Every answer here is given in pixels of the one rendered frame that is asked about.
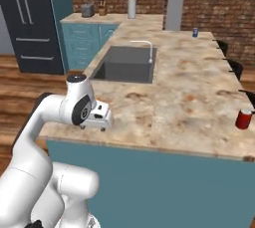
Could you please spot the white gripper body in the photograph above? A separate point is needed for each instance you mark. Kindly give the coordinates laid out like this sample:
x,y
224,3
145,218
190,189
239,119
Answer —
x,y
98,121

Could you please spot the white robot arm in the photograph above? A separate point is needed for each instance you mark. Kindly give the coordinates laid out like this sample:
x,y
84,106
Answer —
x,y
30,159

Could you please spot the teal kitchen island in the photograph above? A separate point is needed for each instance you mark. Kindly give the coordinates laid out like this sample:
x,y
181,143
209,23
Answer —
x,y
156,185

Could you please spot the blue soda can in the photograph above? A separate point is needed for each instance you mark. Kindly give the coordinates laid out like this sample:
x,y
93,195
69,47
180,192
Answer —
x,y
195,32

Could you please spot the red soda can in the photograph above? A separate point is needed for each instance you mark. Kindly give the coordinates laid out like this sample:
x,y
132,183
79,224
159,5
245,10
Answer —
x,y
244,118

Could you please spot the grey sink basin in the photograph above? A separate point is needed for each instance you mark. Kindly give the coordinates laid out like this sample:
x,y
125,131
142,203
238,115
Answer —
x,y
127,65

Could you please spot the teal base cupboards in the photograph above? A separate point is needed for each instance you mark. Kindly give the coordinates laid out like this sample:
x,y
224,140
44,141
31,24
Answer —
x,y
87,44

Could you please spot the grey toaster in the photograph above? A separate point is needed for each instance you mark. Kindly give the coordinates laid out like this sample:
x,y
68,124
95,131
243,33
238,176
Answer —
x,y
87,10

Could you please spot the wooden knife block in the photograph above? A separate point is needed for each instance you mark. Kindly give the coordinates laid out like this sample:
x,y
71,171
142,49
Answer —
x,y
103,8

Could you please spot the black fridge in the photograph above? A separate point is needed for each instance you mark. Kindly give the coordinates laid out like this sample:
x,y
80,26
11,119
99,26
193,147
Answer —
x,y
30,23

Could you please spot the white paper towel roll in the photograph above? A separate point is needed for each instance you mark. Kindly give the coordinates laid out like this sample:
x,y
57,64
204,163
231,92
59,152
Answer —
x,y
131,8

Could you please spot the black bar stool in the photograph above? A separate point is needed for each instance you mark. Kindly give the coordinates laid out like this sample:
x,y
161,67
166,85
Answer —
x,y
235,68
249,97
222,46

